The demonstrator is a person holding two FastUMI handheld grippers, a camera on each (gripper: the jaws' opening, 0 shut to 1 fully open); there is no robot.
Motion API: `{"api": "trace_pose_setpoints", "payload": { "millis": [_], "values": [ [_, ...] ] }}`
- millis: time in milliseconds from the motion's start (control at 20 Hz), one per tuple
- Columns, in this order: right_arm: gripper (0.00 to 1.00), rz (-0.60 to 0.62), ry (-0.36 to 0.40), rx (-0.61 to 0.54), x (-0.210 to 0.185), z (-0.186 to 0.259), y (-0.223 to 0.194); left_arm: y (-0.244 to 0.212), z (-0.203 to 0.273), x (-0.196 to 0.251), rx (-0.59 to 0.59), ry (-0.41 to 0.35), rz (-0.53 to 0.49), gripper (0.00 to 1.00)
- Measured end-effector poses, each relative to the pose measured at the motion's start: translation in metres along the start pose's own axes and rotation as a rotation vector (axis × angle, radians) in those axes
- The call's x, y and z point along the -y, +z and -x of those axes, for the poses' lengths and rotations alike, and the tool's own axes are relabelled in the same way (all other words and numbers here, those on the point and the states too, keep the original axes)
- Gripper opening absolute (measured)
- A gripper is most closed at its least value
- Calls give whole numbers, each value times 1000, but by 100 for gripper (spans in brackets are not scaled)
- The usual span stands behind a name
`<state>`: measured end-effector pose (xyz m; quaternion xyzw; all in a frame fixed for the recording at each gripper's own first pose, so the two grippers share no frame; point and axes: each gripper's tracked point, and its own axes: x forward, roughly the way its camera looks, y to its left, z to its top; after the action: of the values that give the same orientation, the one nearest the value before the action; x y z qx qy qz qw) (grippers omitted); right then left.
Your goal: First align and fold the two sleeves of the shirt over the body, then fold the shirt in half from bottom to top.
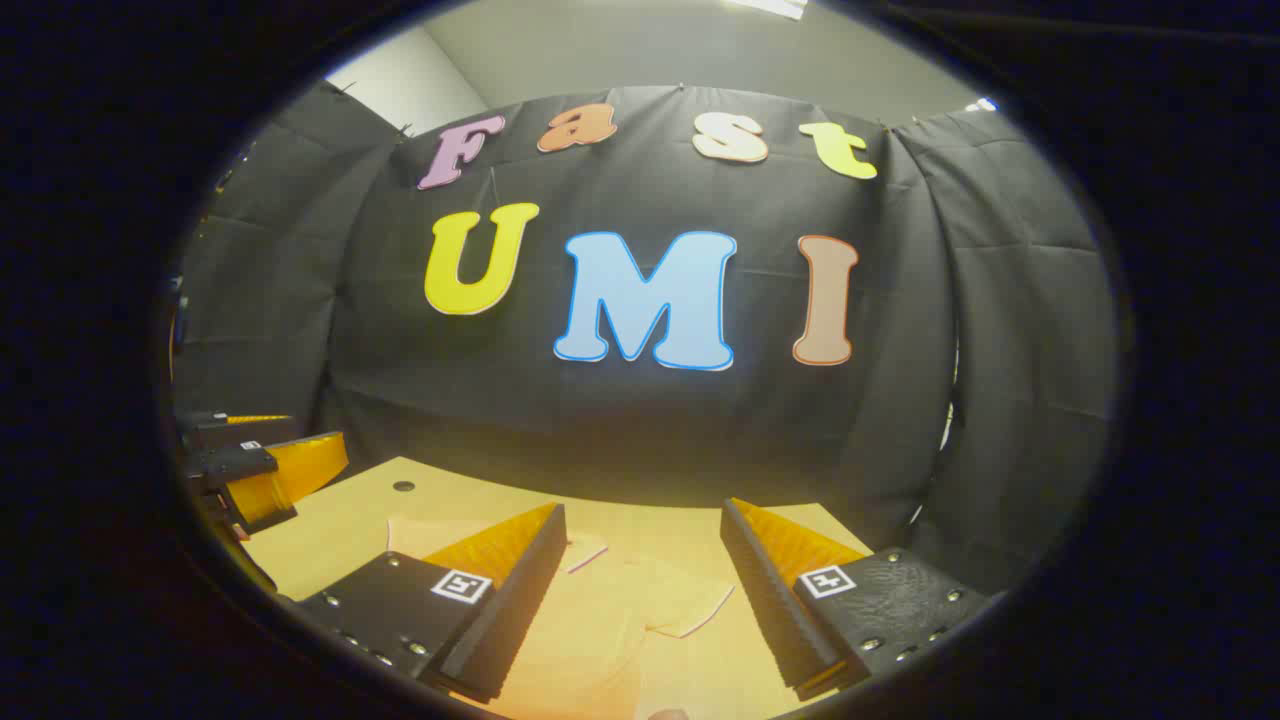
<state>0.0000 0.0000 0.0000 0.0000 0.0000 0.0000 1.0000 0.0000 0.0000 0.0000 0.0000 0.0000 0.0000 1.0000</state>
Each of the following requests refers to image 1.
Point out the black backdrop cloth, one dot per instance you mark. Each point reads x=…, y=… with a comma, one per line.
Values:
x=640, y=420

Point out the orange T-shirt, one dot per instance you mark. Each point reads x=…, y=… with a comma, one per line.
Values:
x=600, y=620

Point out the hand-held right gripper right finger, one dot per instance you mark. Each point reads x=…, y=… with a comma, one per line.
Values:
x=775, y=600

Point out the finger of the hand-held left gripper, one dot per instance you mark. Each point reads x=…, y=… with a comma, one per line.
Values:
x=240, y=432
x=245, y=462

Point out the ceiling light panel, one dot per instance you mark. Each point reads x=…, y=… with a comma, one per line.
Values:
x=775, y=7
x=985, y=104

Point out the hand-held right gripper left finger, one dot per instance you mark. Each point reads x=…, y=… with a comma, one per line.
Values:
x=510, y=610

